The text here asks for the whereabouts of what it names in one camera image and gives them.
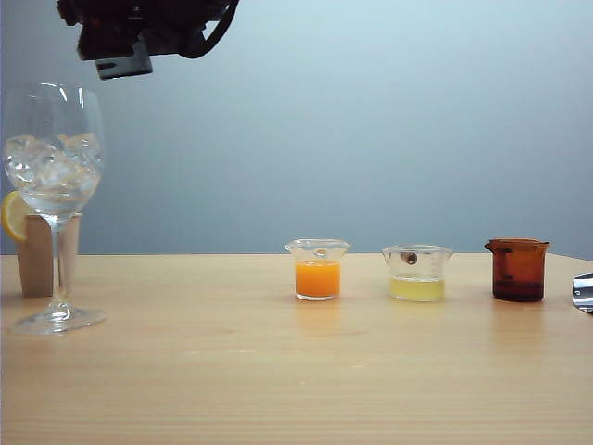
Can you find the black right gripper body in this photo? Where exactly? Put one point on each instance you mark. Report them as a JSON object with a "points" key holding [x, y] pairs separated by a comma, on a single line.
{"points": [[120, 23]]}

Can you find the beige paper cup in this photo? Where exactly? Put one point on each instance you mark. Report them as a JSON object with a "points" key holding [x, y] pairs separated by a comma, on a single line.
{"points": [[34, 259]]}

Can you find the clear measuring cup orange juice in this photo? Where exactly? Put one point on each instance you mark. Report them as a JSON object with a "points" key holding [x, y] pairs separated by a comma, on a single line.
{"points": [[317, 278]]}

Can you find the clear measuring cup yellow liquid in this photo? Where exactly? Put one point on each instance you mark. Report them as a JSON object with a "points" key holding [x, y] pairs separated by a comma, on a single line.
{"points": [[417, 289]]}

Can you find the amber glass measuring cup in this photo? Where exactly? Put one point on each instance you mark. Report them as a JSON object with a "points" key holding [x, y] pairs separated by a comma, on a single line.
{"points": [[516, 273]]}

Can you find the clear ice cube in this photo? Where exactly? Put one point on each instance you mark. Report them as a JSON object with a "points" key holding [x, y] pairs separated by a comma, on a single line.
{"points": [[23, 160], [69, 176], [81, 146]]}

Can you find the clear stemmed wine glass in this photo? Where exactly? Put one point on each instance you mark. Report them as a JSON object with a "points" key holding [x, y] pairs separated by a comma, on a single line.
{"points": [[51, 208]]}

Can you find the yellow lemon slice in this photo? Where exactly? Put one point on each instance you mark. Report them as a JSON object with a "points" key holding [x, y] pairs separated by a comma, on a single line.
{"points": [[13, 218]]}

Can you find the shiny silver metal object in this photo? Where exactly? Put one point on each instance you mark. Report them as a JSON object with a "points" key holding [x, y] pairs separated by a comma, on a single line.
{"points": [[584, 292]]}

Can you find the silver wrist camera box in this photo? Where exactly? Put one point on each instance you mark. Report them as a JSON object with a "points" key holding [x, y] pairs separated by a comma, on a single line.
{"points": [[125, 62]]}

